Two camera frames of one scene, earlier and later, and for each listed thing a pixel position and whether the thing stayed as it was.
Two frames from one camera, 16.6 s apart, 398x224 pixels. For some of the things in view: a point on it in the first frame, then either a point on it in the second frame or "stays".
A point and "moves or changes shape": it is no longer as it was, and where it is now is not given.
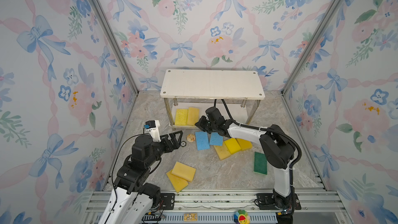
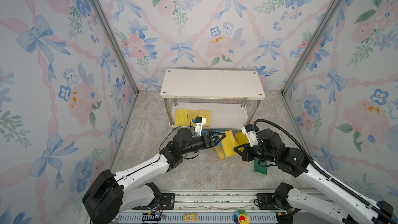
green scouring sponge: (260, 163) stays
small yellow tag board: (190, 217) stays
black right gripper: (200, 124) → (246, 153)
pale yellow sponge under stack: (223, 151) stays
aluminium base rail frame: (219, 206) stays
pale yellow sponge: (193, 116) stays
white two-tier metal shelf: (239, 92) stays
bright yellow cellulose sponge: (181, 117) stays
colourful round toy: (241, 217) stays
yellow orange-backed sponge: (183, 171) moves or changes shape
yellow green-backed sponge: (178, 183) → (229, 144)
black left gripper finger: (175, 143) → (216, 139)
